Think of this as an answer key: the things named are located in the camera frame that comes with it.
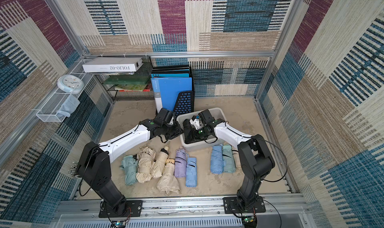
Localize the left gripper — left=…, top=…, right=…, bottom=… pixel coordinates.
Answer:
left=161, top=120, right=186, bottom=140

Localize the white plastic storage box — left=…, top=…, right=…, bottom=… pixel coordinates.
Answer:
left=177, top=110, right=225, bottom=152

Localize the beige umbrella black tip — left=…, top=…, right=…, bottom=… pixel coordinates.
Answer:
left=151, top=146, right=170, bottom=179

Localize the light blue umbrella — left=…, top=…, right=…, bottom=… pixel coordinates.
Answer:
left=186, top=157, right=198, bottom=188

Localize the beige umbrella wooden handle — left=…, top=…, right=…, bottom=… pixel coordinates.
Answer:
left=156, top=159, right=181, bottom=196

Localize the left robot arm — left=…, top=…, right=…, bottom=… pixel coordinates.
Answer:
left=76, top=108, right=183, bottom=217

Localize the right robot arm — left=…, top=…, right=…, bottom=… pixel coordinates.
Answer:
left=183, top=109, right=275, bottom=215

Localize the cream crumpled folded umbrella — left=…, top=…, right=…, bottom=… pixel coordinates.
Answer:
left=136, top=147, right=156, bottom=184

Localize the blue folded umbrella right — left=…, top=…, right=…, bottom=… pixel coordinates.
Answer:
left=210, top=146, right=224, bottom=175

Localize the purple folded umbrella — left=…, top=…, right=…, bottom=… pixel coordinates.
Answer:
left=174, top=149, right=189, bottom=178

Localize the beige umbrella far right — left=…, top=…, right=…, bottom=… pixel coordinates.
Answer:
left=232, top=149, right=241, bottom=168

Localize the teal folded umbrella right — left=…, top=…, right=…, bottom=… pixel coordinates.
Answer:
left=222, top=145, right=236, bottom=173

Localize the mint green folded umbrella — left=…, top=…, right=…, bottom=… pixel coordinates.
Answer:
left=120, top=155, right=138, bottom=186

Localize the white folio box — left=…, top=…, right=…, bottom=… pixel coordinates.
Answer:
left=83, top=57, right=143, bottom=73

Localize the green open umbrella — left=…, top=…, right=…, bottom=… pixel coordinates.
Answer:
left=68, top=165, right=79, bottom=177

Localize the black file holder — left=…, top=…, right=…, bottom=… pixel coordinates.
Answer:
left=151, top=66, right=195, bottom=117

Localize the blue folder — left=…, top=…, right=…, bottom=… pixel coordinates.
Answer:
left=151, top=77, right=193, bottom=113

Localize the light blue cloth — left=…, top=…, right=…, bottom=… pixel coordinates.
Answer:
left=57, top=95, right=80, bottom=119

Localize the white round clock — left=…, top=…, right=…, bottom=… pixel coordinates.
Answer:
left=57, top=75, right=85, bottom=95

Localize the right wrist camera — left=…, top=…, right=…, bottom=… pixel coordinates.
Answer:
left=190, top=116, right=204, bottom=130

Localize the black wire shelf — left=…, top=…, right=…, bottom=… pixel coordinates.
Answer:
left=96, top=57, right=154, bottom=102

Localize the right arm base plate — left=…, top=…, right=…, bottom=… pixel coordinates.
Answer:
left=223, top=196, right=266, bottom=215

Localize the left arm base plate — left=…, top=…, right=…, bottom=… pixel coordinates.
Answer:
left=99, top=200, right=143, bottom=218

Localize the white wire basket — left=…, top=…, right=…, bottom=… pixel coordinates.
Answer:
left=36, top=59, right=93, bottom=123

